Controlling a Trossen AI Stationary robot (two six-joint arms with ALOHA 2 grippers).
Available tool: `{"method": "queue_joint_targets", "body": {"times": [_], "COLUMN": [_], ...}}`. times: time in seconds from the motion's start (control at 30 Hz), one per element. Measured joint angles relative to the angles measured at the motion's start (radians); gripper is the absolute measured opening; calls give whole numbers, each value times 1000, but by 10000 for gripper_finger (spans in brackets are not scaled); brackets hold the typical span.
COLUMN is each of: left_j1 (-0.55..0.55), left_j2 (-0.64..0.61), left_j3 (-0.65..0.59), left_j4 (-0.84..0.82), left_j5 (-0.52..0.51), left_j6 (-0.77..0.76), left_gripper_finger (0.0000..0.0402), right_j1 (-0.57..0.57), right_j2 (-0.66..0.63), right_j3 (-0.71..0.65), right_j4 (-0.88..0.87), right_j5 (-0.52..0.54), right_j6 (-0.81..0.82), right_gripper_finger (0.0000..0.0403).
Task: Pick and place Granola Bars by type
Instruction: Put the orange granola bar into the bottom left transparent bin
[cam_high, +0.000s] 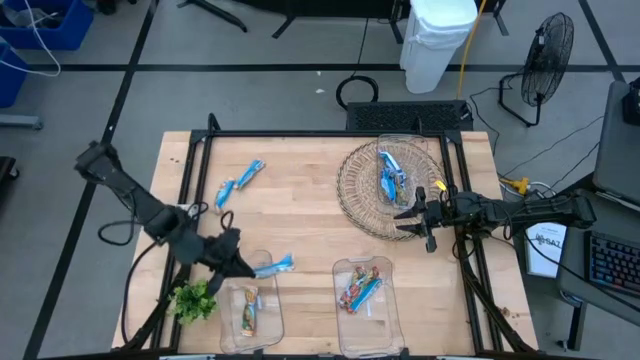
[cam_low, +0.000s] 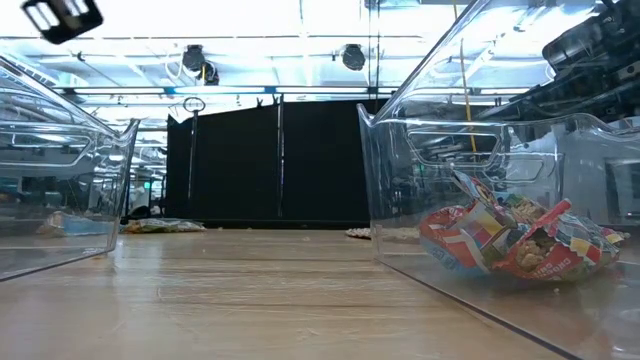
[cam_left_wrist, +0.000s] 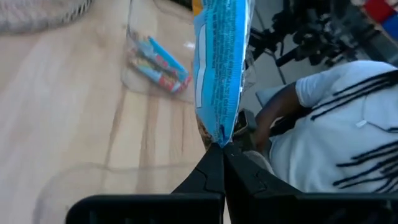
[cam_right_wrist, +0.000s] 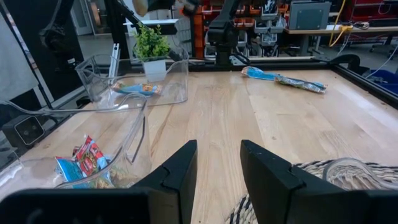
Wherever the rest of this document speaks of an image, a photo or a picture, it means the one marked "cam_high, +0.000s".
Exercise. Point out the white trash bin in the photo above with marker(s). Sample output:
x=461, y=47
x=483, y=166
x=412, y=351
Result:
x=435, y=45

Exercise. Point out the green artificial plant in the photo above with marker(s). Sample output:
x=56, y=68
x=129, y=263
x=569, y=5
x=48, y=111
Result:
x=192, y=305

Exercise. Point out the blue granola bar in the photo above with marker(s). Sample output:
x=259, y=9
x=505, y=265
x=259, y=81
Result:
x=277, y=264
x=250, y=174
x=389, y=161
x=225, y=194
x=387, y=185
x=367, y=296

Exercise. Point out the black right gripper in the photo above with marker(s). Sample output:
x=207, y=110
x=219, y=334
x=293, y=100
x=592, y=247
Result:
x=439, y=216

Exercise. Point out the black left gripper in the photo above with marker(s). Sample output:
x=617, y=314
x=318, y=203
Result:
x=220, y=252

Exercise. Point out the black metal table frame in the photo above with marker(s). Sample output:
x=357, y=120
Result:
x=325, y=134

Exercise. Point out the black panel on stand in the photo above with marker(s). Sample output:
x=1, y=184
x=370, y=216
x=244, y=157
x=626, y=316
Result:
x=310, y=5

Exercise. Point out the green granola bar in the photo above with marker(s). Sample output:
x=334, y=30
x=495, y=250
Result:
x=249, y=312
x=403, y=192

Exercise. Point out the black perforated box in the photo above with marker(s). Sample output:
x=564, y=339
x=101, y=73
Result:
x=400, y=116

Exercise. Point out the black floor fan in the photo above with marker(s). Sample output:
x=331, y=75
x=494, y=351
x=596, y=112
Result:
x=547, y=60

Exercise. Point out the black desk device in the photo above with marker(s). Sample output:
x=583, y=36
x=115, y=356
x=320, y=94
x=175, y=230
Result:
x=632, y=102

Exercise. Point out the yellow power plug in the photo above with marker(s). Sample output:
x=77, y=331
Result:
x=520, y=186

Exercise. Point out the backlit black keyboard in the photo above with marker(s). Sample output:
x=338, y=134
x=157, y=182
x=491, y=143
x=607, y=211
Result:
x=617, y=265

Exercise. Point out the grey metal bar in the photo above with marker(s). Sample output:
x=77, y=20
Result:
x=20, y=121

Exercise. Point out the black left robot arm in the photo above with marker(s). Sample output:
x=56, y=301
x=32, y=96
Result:
x=135, y=200

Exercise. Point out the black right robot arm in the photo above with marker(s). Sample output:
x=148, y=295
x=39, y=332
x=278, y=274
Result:
x=540, y=212

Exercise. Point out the blue storage bin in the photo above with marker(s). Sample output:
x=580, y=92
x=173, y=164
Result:
x=10, y=80
x=70, y=30

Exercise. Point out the grey desk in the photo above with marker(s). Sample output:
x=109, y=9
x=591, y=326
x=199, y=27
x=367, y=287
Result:
x=575, y=275

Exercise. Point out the white paper sheet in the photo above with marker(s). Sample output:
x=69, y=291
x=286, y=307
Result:
x=545, y=255

